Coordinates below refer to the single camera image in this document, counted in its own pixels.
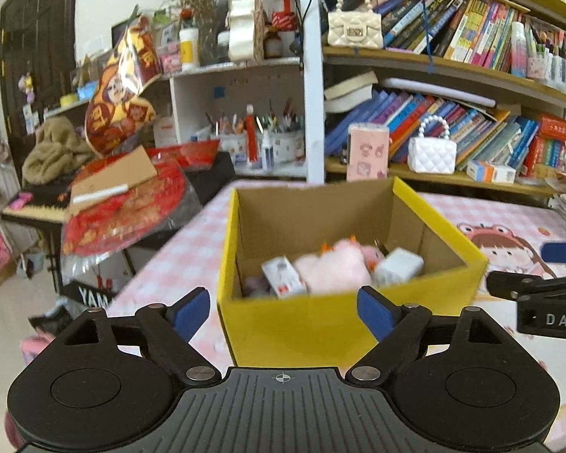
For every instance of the pink cartoon container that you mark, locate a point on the pink cartoon container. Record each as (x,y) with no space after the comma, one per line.
(368,151)

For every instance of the red dictionary set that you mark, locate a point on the red dictionary set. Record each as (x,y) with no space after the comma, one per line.
(554,146)

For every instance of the white quilted handbag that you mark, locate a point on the white quilted handbag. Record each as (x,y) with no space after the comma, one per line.
(431,155)

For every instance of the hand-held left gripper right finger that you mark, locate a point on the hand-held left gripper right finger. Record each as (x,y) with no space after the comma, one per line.
(375,314)

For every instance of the white cubby shelf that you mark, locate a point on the white cubby shelf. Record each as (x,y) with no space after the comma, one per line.
(193,99)

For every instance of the cream quilted handbag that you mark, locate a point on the cream quilted handbag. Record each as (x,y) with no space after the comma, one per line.
(355,28)

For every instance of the red tassel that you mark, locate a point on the red tassel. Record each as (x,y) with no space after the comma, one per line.
(252,137)

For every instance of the large pink plush toy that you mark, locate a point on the large pink plush toy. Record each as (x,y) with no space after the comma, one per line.
(332,269)

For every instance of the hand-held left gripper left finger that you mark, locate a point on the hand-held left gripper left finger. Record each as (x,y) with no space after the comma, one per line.
(193,310)

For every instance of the white bottle yellow label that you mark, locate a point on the white bottle yellow label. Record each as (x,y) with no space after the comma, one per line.
(189,49)

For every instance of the olive brown cloth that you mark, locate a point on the olive brown cloth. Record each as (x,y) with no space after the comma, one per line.
(52,151)

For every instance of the brown cardboard piece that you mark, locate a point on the brown cardboard piece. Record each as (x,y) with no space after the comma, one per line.
(132,170)

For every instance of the white stick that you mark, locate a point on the white stick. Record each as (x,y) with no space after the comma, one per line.
(99,193)

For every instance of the printed pink tablecloth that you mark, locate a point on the printed pink tablecloth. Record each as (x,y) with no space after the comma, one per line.
(193,245)

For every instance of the cream scroll ornament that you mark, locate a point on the cream scroll ornament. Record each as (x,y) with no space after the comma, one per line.
(243,28)

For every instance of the white cups of brushes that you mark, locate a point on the white cups of brushes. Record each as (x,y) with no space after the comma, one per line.
(287,144)

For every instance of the stacked thick white books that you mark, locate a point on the stacked thick white books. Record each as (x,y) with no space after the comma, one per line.
(349,94)

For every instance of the pile of red paper decorations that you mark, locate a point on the pile of red paper decorations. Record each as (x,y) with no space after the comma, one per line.
(122,222)

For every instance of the row of colourful thin books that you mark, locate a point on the row of colourful thin books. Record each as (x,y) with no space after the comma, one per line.
(471,28)

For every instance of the orange white medicine box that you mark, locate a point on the orange white medicine box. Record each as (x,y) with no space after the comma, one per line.
(490,172)

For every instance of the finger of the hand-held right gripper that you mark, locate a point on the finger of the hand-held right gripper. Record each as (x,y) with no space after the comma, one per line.
(537,287)
(563,252)

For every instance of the yellow cardboard box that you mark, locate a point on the yellow cardboard box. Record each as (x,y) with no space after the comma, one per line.
(292,330)

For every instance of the row of blue-spined books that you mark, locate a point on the row of blue-spined books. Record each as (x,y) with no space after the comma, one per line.
(476,132)

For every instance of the clear pastel bottle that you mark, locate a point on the clear pastel bottle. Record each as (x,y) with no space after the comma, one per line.
(519,52)

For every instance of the white marker organiser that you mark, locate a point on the white marker organiser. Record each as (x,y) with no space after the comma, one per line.
(556,73)

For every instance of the brown jar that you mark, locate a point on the brown jar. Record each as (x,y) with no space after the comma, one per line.
(272,45)

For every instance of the black digital piano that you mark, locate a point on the black digital piano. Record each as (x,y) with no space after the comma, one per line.
(89,295)

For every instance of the white light bar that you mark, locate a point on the white light bar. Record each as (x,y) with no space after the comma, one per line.
(438,92)

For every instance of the small pink box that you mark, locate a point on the small pink box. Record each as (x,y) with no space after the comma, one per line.
(170,59)

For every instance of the white power adapter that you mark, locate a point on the white power adapter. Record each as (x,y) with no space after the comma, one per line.
(398,266)

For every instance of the dark door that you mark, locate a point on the dark door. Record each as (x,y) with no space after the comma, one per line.
(37,33)

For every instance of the white box red label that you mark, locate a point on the white box red label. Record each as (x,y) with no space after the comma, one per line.
(285,278)

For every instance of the red gold figure decoration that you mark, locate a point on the red gold figure decoration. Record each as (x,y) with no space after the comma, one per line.
(118,104)

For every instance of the wooden bookshelf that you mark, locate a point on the wooden bookshelf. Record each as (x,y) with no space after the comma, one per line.
(311,104)

